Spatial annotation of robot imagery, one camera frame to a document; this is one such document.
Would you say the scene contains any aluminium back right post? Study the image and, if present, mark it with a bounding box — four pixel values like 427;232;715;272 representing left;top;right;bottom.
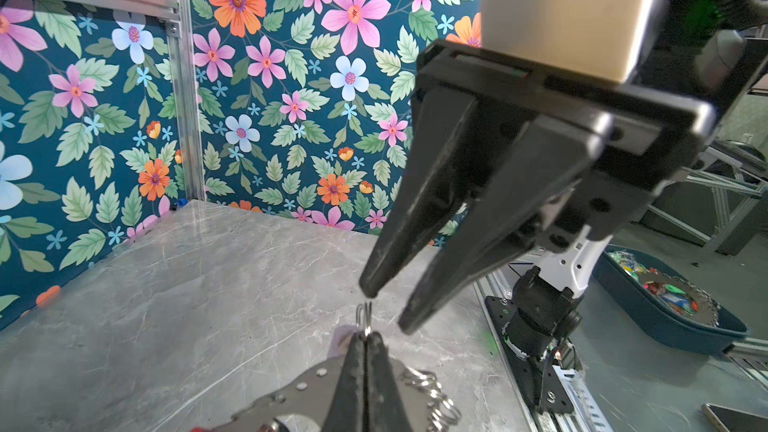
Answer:
166;0;206;201

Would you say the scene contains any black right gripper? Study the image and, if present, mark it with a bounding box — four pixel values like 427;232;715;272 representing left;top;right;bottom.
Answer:
359;40;717;335

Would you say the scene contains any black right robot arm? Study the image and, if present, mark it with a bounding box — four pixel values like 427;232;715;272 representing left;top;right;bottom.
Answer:
359;0;767;334

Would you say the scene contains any purple tag key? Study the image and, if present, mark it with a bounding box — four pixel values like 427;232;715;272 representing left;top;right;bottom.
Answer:
327;325;360;358

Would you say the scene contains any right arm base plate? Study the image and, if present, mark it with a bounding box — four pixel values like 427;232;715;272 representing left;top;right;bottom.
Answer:
484;296;574;414

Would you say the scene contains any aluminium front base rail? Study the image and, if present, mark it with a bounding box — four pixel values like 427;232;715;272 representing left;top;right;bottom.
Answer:
474;270;611;431

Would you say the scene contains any dark bin of items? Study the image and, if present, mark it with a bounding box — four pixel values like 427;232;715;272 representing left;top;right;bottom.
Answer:
592;245;750;355

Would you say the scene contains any red keyring opener tool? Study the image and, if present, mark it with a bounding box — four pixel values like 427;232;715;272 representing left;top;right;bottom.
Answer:
191;353;415;432

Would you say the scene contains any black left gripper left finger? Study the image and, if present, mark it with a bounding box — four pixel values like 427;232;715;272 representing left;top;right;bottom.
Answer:
321;332;366;432

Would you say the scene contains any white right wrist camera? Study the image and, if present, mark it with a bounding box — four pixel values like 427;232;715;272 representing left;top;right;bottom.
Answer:
480;0;653;83

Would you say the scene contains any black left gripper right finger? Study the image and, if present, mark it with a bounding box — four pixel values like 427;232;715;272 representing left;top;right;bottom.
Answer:
365;332;412;432

